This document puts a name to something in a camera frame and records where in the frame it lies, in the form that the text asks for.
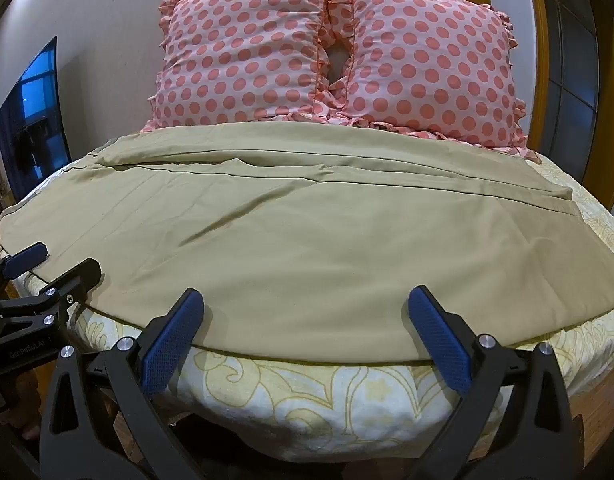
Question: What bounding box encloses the wooden window frame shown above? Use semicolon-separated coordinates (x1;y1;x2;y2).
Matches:
434;0;614;211

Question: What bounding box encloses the yellow floral bed sheet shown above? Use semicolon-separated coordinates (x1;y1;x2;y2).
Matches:
17;152;614;462

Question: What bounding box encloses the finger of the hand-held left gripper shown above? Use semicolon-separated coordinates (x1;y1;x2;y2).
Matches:
0;258;102;383
0;242;50;297

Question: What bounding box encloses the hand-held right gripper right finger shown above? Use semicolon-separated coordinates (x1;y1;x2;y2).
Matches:
407;285;588;480

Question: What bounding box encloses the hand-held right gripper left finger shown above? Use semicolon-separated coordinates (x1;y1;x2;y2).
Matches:
38;288;206;480

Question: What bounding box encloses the pink polka dot pillow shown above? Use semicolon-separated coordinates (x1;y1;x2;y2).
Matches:
323;0;544;163
140;0;338;134

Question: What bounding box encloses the wall television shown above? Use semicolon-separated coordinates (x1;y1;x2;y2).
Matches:
0;36;73;201

